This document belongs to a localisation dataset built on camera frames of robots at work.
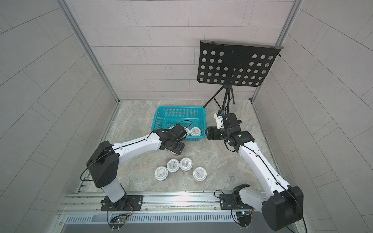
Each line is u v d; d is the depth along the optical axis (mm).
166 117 1049
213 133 667
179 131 666
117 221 643
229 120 575
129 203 699
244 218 685
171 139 621
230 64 742
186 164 787
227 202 712
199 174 753
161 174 743
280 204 364
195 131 911
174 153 761
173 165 772
